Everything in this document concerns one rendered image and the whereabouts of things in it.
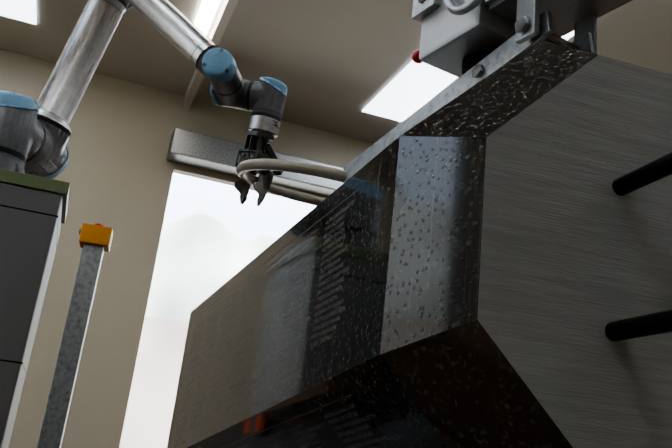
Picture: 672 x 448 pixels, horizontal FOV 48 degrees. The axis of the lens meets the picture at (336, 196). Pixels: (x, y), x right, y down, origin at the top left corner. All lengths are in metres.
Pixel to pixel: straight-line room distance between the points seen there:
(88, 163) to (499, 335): 7.86
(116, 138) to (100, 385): 2.62
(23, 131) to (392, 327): 1.61
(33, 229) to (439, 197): 1.37
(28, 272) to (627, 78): 1.49
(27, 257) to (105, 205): 6.38
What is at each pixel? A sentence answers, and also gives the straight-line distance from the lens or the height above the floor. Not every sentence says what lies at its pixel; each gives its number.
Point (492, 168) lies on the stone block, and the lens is 0.80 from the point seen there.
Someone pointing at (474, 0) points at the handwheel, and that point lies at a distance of 1.49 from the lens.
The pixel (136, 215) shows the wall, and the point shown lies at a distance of 8.36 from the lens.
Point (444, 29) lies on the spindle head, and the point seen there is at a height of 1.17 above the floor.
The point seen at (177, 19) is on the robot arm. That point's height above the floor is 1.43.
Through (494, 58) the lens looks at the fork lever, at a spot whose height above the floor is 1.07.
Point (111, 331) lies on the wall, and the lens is 8.13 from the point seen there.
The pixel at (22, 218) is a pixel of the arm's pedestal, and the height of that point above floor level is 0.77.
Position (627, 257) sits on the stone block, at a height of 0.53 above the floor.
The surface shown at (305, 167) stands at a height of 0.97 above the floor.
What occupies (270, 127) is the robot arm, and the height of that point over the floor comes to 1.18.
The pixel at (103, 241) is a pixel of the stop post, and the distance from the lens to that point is 3.21.
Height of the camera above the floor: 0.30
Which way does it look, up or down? 19 degrees up
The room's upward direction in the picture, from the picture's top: 7 degrees clockwise
